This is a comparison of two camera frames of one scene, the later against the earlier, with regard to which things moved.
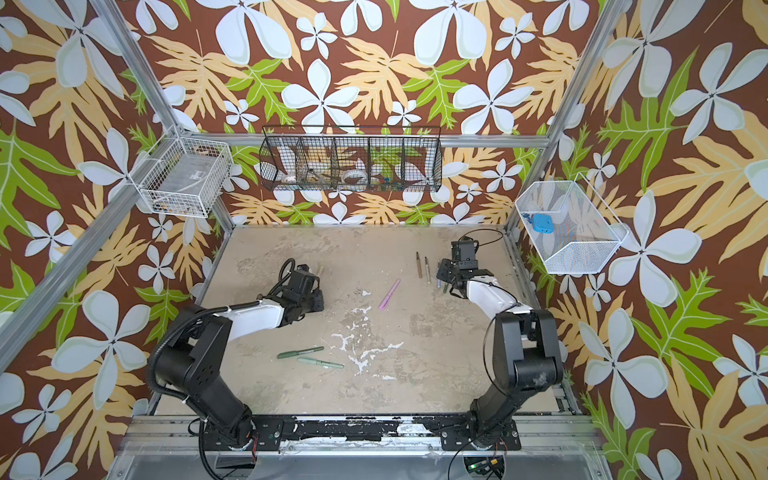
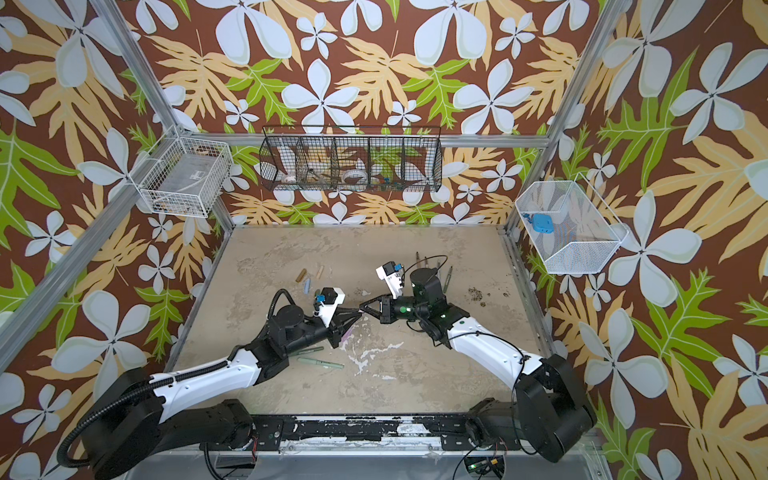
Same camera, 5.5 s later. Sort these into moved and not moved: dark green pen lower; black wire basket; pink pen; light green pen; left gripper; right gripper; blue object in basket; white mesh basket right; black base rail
Moved: right gripper; pink pen; left gripper
Not moved: black wire basket; blue object in basket; light green pen; white mesh basket right; dark green pen lower; black base rail
